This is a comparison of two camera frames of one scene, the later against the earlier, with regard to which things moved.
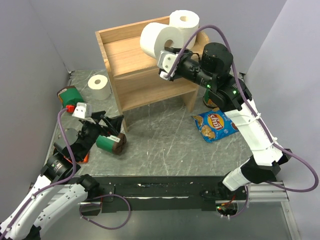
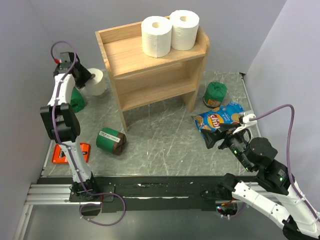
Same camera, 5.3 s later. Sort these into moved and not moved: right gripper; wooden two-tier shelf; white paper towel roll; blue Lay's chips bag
Moved: white paper towel roll; right gripper
Not moved: blue Lay's chips bag; wooden two-tier shelf
